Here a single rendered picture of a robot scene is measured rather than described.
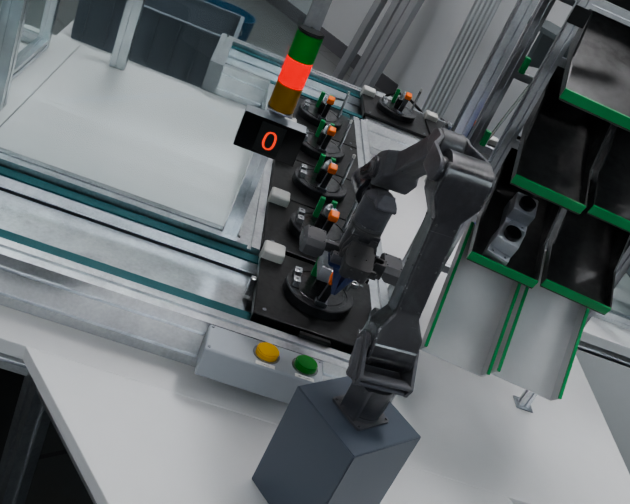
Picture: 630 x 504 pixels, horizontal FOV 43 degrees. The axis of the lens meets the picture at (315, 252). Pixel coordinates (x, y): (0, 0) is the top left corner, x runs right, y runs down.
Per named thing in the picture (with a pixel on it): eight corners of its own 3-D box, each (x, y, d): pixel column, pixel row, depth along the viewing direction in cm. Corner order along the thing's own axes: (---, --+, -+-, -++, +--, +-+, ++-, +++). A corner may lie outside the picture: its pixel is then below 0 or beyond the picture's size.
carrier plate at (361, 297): (371, 361, 148) (376, 352, 147) (249, 320, 144) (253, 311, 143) (366, 291, 169) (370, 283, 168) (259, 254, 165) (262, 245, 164)
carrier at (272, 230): (365, 288, 170) (390, 240, 164) (259, 250, 166) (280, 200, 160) (361, 234, 191) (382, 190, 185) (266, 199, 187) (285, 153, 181)
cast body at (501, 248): (500, 271, 143) (519, 250, 138) (479, 258, 144) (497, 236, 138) (515, 241, 148) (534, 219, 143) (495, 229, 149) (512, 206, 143)
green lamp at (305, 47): (313, 68, 143) (323, 42, 140) (286, 57, 142) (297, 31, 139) (313, 60, 147) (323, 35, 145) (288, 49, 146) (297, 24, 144)
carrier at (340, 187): (361, 233, 191) (382, 189, 186) (266, 199, 187) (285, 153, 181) (357, 190, 212) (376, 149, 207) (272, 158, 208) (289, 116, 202)
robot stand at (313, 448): (299, 551, 116) (354, 457, 107) (250, 478, 125) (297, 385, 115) (366, 525, 126) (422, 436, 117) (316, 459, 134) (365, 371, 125)
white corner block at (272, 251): (278, 272, 161) (285, 256, 160) (257, 265, 161) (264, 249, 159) (279, 261, 166) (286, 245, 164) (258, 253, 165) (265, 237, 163)
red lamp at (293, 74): (302, 93, 145) (312, 68, 143) (276, 83, 144) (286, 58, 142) (303, 84, 149) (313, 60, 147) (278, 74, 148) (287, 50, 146)
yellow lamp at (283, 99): (292, 117, 147) (302, 93, 145) (267, 107, 146) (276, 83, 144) (293, 108, 151) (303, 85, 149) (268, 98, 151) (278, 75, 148)
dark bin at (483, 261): (531, 289, 143) (552, 267, 137) (465, 259, 143) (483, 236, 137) (552, 183, 160) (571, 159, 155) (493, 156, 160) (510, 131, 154)
